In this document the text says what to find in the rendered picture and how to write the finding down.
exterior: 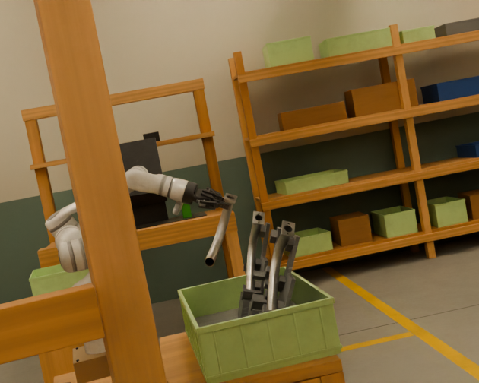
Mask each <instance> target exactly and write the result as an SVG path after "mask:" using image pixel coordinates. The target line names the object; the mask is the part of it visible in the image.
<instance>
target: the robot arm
mask: <svg viewBox="0 0 479 383"><path fill-rule="evenodd" d="M125 177H126V181H127V185H128V192H129V193H131V192H133V191H134V190H136V191H139V192H148V193H154V194H157V195H161V196H164V197H167V198H170V199H173V200H174V201H176V204H175V206H174V208H173V214H175V215H178V214H179V212H180V211H181V209H182V206H183V204H189V205H192V204H193V202H196V203H197V204H199V206H198V207H199V208H204V209H212V210H216V208H219V207H220V208H223V209H225V210H230V209H231V204H229V203H227V202H225V201H224V197H222V196H221V193H220V192H218V191H215V190H214V189H212V188H209V187H207V188H206V190H205V189H200V188H198V184H197V183H194V182H190V181H187V180H184V179H178V178H173V177H171V176H166V175H163V174H156V175H154V174H151V173H148V171H147V170H146V169H145V168H144V167H143V166H134V167H132V168H131V169H130V170H128V171H127V172H125ZM74 213H77V209H76V205H75V202H74V203H72V204H70V205H68V206H66V207H64V208H62V209H61V210H58V211H57V212H55V213H54V214H53V215H52V216H50V217H49V218H48V220H47V221H46V223H45V225H46V228H47V229H48V231H50V232H51V234H52V235H53V236H54V237H55V244H56V248H57V249H58V257H59V262H60V265H61V266H62V268H63V269H64V270H65V271H66V272H68V273H73V272H77V271H82V270H86V269H89V268H88V264H87V258H86V254H85V250H84V243H83V239H82V235H81V228H80V225H79V223H78V222H77V221H76V219H75V218H73V216H72V214H74ZM87 283H91V279H90V272H88V274H87V275H86V276H85V277H84V278H83V279H82V280H80V281H78V282H77V283H76V284H74V285H73V286H72V287H74V286H80V285H84V284H87ZM84 348H85V352H86V354H98V353H104V352H106V350H105V346H104V342H103V338H101V339H98V340H92V341H90V342H86V343H84Z"/></svg>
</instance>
